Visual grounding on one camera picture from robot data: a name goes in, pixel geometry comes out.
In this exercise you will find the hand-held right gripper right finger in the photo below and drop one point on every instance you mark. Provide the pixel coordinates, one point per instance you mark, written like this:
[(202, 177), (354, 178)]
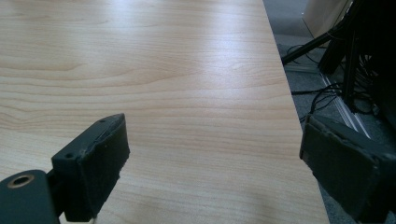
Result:
[(345, 165)]

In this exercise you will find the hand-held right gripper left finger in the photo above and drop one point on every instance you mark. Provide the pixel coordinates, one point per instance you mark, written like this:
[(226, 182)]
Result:
[(93, 165)]

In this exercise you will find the black metal stand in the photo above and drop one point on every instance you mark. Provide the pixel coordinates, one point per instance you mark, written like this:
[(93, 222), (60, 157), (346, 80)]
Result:
[(345, 40)]

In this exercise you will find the beige cabinet panel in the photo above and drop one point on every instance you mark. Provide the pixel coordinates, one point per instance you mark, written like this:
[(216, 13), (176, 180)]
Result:
[(327, 15)]

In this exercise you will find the aluminium floor rail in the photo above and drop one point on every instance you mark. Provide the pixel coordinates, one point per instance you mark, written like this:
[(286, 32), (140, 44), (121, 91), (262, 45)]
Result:
[(345, 109)]

